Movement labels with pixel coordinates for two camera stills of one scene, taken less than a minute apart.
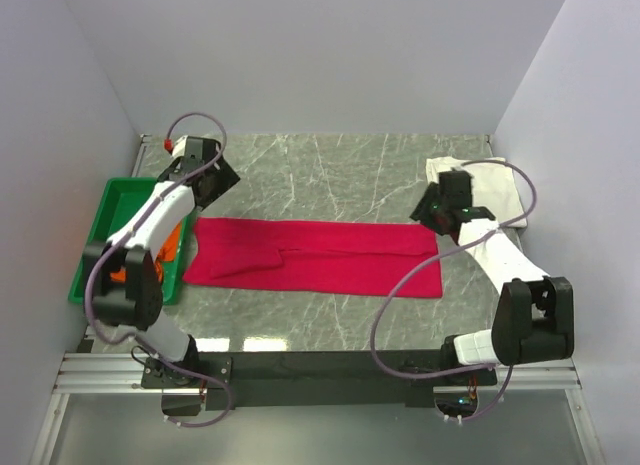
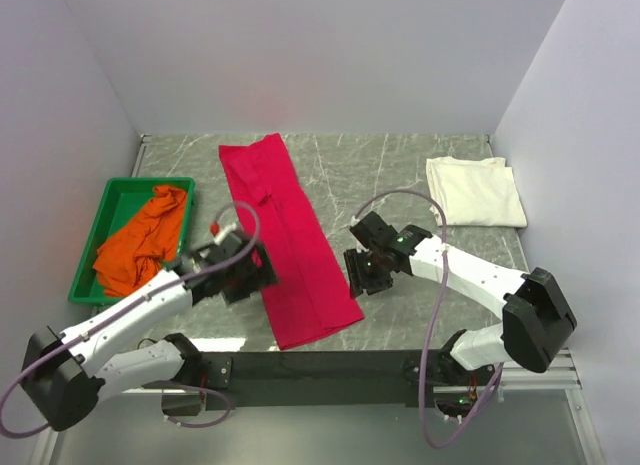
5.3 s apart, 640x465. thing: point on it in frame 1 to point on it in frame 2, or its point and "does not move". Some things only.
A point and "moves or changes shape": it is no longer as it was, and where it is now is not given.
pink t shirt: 315,257 moves or changes shape
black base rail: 252,380 does not move
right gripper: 421,211 to 358,281
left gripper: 227,178 to 261,275
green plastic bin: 118,199 does not move
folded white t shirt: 494,188 does not move
